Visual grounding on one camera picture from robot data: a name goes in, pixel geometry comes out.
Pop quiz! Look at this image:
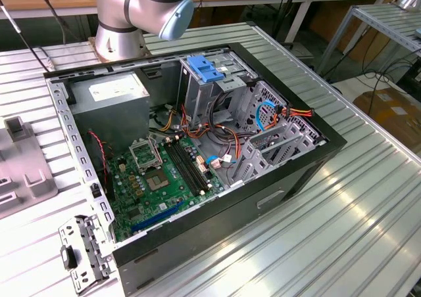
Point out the black tripod stand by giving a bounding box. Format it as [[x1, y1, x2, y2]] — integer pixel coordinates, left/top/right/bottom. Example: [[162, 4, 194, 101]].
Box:
[[271, 0, 302, 45]]

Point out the green motherboard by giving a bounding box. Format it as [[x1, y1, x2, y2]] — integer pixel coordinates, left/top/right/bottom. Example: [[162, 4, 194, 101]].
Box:
[[107, 135, 226, 244]]

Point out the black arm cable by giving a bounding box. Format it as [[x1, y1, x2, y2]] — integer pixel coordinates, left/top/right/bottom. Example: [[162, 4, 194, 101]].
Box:
[[0, 0, 55, 73]]

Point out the orange red power wire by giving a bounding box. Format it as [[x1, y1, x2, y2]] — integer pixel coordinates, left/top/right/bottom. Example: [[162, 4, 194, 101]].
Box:
[[262, 105, 316, 132]]

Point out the hinged metal slot bracket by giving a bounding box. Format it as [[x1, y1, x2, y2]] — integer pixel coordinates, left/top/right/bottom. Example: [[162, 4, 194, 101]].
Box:
[[58, 214, 116, 294]]

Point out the large labelled cardboard box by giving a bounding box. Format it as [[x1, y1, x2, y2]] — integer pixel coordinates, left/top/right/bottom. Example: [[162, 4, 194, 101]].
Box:
[[353, 86, 421, 140]]

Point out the CPU socket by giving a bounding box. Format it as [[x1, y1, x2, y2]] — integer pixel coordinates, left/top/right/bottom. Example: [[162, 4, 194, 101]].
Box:
[[143, 168, 172, 194]]

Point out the grey optical drive bay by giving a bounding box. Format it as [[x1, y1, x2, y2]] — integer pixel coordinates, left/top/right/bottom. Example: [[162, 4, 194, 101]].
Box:
[[179, 52, 259, 129]]

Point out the red black fan wire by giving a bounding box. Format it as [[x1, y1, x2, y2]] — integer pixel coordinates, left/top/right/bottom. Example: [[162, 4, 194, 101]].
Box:
[[87, 130, 110, 188]]

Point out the blue expansion slot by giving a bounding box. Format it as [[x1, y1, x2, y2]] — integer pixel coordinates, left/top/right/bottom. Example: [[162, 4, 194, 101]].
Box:
[[130, 200, 186, 235]]

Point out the blue drive latch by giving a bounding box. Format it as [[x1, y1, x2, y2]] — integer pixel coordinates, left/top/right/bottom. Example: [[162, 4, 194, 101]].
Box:
[[186, 55, 225, 84]]

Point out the grey power supply unit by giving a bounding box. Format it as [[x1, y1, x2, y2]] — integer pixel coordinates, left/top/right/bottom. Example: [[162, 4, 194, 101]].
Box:
[[67, 70, 151, 153]]

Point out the blue data wire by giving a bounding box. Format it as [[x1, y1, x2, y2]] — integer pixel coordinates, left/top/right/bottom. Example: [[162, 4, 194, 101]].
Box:
[[205, 99, 280, 170]]

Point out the black RAM slot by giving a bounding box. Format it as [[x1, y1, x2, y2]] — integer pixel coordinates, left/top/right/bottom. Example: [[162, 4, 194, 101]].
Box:
[[163, 138, 205, 198], [172, 135, 214, 193]]

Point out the black open PC case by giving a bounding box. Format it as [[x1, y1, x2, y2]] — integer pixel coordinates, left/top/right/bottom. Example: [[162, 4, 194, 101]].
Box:
[[43, 41, 348, 296]]

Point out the yellow black power wire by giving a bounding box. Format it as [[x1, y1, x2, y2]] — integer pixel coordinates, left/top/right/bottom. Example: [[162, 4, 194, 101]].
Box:
[[154, 103, 181, 133]]

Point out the grey metal disk bay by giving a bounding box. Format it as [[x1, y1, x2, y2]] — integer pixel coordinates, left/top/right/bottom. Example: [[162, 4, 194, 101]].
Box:
[[230, 80, 330, 188]]

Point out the metal socket cover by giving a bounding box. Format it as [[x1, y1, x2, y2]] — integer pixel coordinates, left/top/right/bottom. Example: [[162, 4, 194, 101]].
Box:
[[128, 137, 164, 175]]

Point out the black case fan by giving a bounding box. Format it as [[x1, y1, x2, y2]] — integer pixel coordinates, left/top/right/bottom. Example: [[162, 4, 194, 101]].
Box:
[[87, 131, 116, 202]]

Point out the grey parts rack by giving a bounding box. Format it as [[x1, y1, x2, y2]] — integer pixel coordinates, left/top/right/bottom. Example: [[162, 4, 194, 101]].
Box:
[[0, 115, 59, 219]]

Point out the black orange wire bundle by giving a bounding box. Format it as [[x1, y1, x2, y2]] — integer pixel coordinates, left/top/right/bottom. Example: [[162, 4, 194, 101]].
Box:
[[179, 89, 260, 170]]

